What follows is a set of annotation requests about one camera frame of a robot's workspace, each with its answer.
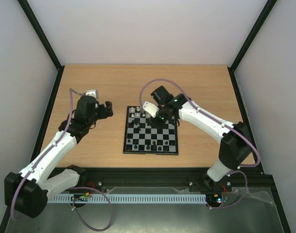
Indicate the black frame post right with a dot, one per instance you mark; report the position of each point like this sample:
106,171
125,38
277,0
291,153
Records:
265,12

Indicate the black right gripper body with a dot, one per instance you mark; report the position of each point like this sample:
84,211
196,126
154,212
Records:
155,120

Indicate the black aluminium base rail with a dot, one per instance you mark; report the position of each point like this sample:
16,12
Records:
194,179

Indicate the black frame post left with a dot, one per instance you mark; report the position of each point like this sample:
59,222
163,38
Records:
25,6

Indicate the light blue cable duct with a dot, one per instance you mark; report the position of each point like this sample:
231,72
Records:
132,198

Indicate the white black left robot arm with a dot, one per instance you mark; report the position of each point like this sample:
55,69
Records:
29,191

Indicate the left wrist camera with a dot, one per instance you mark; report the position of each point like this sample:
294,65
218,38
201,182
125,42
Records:
93,92

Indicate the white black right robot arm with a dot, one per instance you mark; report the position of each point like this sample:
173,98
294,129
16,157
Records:
234,139

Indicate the black frame post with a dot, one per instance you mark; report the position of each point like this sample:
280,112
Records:
25,6
265,12

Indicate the black white chess board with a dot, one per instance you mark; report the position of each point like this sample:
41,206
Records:
140,138

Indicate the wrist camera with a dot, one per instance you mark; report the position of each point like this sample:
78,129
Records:
93,92
150,108

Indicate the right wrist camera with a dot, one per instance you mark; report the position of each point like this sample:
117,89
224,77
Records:
150,108

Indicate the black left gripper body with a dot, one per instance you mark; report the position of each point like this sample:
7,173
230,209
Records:
103,115

